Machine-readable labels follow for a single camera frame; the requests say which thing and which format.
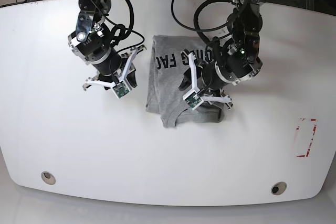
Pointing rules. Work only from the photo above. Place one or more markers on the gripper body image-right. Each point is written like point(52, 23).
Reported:
point(203, 77)

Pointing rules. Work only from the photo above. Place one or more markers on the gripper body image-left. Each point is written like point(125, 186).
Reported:
point(113, 68)

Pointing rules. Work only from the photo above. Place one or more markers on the grey t-shirt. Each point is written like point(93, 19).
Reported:
point(167, 66)

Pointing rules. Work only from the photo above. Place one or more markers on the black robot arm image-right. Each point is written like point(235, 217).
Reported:
point(235, 49)

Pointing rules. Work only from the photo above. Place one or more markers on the red tape rectangle marking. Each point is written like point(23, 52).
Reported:
point(304, 136)

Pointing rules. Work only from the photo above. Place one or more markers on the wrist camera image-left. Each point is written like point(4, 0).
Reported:
point(121, 89)

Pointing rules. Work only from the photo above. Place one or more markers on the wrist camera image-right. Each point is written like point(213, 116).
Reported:
point(192, 99)

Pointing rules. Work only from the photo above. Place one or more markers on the right table cable grommet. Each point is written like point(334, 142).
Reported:
point(279, 188)

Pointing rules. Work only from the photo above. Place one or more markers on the table cable grommet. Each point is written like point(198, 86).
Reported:
point(48, 178)
point(279, 188)

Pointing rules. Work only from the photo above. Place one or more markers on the left table cable grommet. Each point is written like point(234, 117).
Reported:
point(48, 178)

